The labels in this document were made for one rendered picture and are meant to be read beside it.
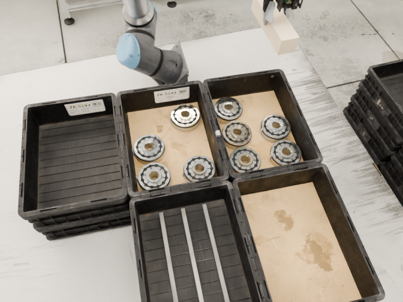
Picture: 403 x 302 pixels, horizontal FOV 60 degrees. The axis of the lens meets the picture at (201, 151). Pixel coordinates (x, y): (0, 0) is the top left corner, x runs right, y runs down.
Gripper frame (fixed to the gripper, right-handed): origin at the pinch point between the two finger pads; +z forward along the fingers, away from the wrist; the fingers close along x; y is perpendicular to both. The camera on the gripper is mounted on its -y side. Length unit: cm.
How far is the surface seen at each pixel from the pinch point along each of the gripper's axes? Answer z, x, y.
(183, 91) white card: 18.9, -33.5, 6.6
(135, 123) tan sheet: 26, -52, 10
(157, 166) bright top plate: 23, -49, 31
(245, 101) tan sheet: 25.8, -10.9, 11.7
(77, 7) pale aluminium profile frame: 98, -71, -160
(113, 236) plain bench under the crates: 39, -69, 44
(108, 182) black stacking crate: 26, -65, 31
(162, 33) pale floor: 110, -14, -130
